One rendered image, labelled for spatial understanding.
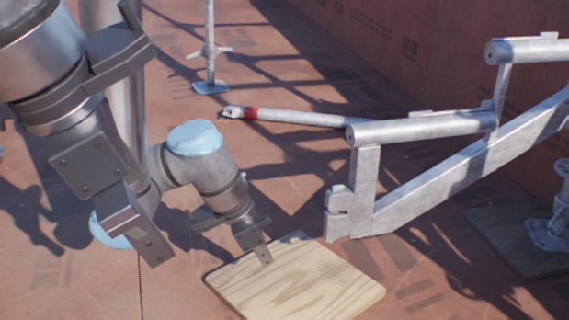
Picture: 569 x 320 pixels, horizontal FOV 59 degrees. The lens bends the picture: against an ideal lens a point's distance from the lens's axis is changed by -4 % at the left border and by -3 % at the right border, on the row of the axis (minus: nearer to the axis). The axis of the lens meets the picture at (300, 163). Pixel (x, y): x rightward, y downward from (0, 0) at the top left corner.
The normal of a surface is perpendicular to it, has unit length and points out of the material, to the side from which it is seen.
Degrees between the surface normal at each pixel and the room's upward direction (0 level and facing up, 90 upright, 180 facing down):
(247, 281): 0
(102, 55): 24
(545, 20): 90
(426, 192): 90
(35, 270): 0
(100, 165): 97
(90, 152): 97
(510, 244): 0
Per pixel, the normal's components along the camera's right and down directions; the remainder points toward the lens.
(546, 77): -0.96, 0.10
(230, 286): 0.05, -0.87
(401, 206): 0.29, 0.48
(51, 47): 0.81, 0.23
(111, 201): -0.26, -0.68
